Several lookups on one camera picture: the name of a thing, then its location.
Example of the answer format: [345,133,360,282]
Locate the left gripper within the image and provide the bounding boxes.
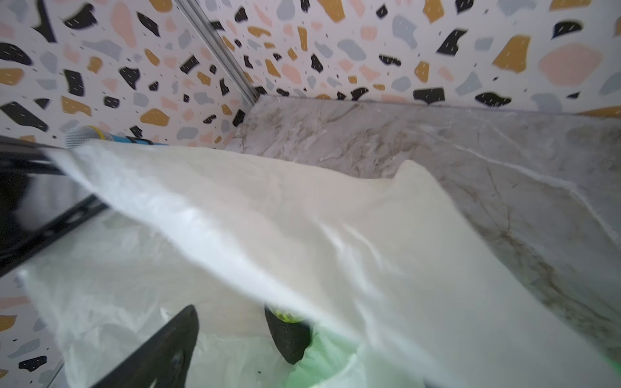
[1,137,108,276]

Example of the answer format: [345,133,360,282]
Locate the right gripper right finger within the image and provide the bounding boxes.
[265,306,312,365]

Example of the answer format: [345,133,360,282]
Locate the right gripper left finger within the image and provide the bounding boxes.
[95,305,200,388]

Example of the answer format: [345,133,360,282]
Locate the yellow-green spotted fruit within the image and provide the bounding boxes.
[270,309,305,324]

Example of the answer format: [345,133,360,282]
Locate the white plastic bag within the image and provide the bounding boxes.
[21,141,620,387]

